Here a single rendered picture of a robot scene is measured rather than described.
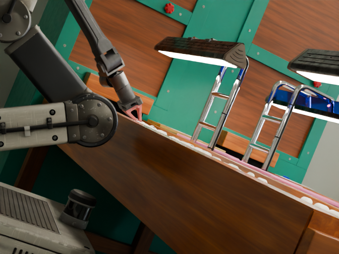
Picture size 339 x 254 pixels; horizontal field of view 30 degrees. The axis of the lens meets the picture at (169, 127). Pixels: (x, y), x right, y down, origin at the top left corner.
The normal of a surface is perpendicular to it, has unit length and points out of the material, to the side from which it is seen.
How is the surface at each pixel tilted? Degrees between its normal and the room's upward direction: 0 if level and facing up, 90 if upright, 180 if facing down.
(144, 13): 90
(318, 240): 90
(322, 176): 90
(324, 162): 90
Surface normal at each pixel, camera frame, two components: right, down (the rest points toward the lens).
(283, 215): -0.84, -0.35
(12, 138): 0.28, 0.11
